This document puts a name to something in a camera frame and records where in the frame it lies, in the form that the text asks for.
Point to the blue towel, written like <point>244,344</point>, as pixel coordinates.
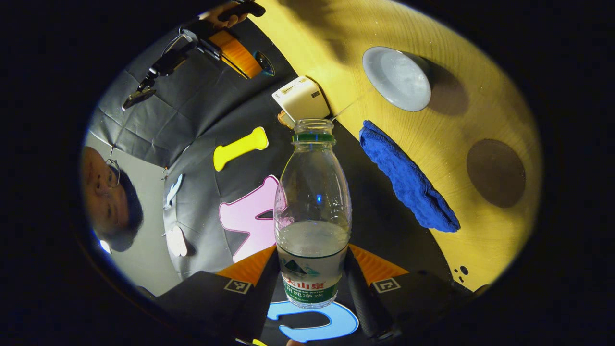
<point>408,178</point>

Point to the clear plastic water bottle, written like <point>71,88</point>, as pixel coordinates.
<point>312,202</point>

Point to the toast slice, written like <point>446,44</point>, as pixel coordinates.
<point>286,120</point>

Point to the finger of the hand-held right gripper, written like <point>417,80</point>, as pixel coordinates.
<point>235,53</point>

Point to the white toaster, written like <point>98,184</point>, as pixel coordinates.
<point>300,98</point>

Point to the person's head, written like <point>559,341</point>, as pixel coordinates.
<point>103,202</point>

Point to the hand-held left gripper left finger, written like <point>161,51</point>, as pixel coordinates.
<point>259,298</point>

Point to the eyeglasses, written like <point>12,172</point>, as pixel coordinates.
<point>113,173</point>

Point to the round brown coaster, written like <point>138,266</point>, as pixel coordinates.
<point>496,173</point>

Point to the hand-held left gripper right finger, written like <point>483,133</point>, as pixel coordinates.
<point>367,302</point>

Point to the blue teacup lid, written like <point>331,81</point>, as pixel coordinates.
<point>265,63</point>

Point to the white teacup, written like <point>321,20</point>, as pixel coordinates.
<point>396,79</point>

